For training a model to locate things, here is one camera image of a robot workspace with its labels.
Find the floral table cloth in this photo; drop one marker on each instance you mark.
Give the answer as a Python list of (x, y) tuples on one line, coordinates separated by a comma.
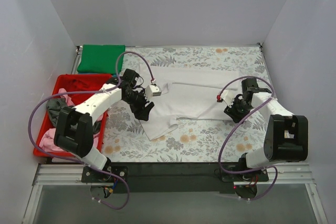
[(193, 140)]

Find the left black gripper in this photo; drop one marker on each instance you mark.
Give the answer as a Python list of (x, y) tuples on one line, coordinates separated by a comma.
[(140, 106)]

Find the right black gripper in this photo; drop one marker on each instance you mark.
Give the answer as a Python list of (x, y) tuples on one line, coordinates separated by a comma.
[(234, 109)]

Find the white t shirt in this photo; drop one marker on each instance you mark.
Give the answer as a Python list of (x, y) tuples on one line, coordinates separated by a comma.
[(188, 94)]

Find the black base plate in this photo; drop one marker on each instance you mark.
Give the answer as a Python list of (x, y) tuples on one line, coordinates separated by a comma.
[(90, 175), (261, 176)]

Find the grey t shirt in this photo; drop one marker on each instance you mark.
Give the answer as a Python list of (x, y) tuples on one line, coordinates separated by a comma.
[(54, 107)]

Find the red t shirt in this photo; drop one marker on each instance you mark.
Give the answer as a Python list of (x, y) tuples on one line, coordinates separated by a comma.
[(83, 82)]

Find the pink t shirt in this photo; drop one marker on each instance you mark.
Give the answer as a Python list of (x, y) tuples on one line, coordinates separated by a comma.
[(47, 140)]

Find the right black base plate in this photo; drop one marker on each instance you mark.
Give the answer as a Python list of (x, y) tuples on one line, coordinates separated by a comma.
[(261, 176)]

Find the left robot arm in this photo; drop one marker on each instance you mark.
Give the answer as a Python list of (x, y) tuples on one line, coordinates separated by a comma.
[(74, 130)]

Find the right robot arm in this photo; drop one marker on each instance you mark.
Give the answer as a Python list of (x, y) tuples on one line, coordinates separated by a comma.
[(286, 138)]

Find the aluminium rail frame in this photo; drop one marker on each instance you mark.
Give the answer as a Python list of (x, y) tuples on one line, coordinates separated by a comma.
[(71, 175)]

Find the folded green t shirt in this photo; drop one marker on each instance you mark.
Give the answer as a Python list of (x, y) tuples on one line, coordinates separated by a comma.
[(101, 58)]

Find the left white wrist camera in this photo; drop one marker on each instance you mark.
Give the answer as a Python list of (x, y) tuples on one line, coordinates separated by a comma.
[(151, 91)]

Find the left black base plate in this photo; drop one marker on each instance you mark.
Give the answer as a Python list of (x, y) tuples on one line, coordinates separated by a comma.
[(90, 175)]

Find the red plastic bin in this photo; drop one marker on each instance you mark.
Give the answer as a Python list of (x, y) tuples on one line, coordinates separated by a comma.
[(79, 98)]

